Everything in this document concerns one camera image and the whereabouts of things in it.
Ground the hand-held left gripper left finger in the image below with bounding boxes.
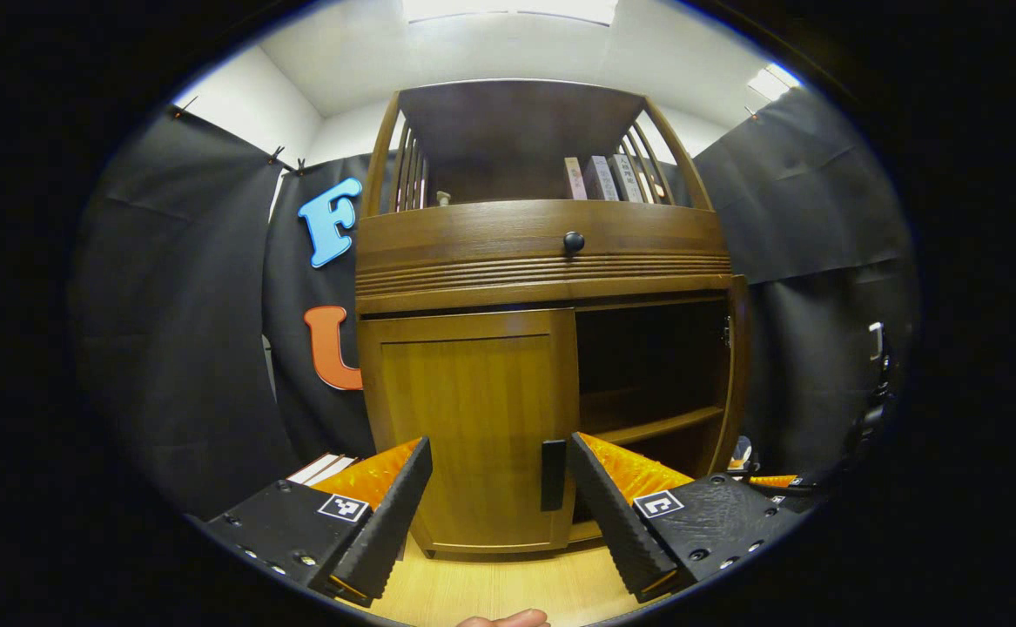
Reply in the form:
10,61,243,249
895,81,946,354
203,436,434,608

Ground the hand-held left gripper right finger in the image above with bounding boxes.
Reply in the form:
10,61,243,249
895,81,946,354
569,432,811,604

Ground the wooden cabinet door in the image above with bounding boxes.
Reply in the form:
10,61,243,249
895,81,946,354
706,274,753,475
358,307,581,556

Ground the wooden double-door shoe cabinet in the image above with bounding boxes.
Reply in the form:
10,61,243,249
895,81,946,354
355,78,753,558

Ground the wooden cabinet drawer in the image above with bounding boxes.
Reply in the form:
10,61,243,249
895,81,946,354
355,199,733,301

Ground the wooden inner shelf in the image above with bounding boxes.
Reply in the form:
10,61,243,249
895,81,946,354
590,405,726,447

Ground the black backdrop cloth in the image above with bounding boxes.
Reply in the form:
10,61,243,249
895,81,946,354
72,87,922,519

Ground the grey book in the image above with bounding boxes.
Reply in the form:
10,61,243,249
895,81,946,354
583,155,620,202

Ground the small ceiling light panel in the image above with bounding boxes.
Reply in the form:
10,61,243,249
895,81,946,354
747,63,800,101

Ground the large ceiling light panel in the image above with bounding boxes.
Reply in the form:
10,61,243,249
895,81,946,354
403,0,617,25

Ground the black door handle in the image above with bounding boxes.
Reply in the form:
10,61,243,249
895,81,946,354
540,439,568,513

